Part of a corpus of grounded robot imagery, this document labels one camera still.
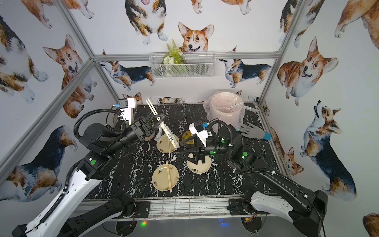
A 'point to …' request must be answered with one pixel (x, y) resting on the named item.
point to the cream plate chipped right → (201, 168)
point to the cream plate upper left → (163, 145)
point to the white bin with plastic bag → (227, 106)
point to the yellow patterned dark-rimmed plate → (187, 135)
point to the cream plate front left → (160, 177)
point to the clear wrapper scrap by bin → (247, 107)
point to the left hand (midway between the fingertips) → (165, 117)
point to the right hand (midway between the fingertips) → (178, 150)
